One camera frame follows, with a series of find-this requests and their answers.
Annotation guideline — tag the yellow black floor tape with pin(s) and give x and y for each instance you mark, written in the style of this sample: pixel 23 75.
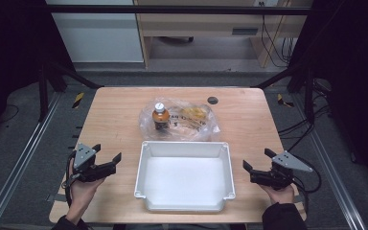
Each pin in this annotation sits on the yellow black floor tape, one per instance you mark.
pixel 78 100
pixel 282 101

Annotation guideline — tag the person's left hand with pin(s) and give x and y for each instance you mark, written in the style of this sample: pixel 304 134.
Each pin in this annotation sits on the person's left hand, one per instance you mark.
pixel 82 191

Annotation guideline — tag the white plastic bin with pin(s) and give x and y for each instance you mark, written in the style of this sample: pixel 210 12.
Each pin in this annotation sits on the white plastic bin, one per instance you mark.
pixel 185 179

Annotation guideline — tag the orange drink bottle white cap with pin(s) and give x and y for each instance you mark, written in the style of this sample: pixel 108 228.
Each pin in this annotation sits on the orange drink bottle white cap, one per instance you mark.
pixel 160 118

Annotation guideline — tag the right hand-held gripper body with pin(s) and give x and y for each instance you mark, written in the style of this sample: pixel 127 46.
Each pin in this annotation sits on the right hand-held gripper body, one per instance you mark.
pixel 279 175

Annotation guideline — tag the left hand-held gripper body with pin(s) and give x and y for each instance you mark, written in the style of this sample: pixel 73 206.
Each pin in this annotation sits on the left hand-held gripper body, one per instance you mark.
pixel 84 159

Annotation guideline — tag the black metal frame stand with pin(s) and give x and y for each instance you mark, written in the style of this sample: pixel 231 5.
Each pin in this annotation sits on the black metal frame stand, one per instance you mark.
pixel 43 96
pixel 310 96

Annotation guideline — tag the person's right hand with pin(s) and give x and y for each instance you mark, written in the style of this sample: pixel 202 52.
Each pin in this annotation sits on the person's right hand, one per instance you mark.
pixel 280 193

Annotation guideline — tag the dark round table grommet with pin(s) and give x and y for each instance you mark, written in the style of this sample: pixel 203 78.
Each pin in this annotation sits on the dark round table grommet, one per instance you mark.
pixel 212 100

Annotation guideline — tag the aluminium floor rail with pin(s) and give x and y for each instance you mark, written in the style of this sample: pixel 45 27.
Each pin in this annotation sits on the aluminium floor rail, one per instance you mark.
pixel 22 159
pixel 335 179

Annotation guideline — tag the white cabinet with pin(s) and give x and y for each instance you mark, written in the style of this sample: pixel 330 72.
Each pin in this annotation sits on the white cabinet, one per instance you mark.
pixel 99 35

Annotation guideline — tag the clear plastic bag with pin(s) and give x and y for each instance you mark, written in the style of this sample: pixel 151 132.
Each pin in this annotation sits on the clear plastic bag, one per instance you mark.
pixel 201 127

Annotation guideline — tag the black horizontal frame bar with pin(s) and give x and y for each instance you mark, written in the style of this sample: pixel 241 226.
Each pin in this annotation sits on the black horizontal frame bar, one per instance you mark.
pixel 172 9

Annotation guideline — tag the yellow snack packet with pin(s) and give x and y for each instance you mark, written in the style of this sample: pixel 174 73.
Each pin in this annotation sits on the yellow snack packet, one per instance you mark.
pixel 194 113

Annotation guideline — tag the dark curtain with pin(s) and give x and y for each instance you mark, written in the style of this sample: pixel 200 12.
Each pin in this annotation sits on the dark curtain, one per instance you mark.
pixel 354 64
pixel 9 48

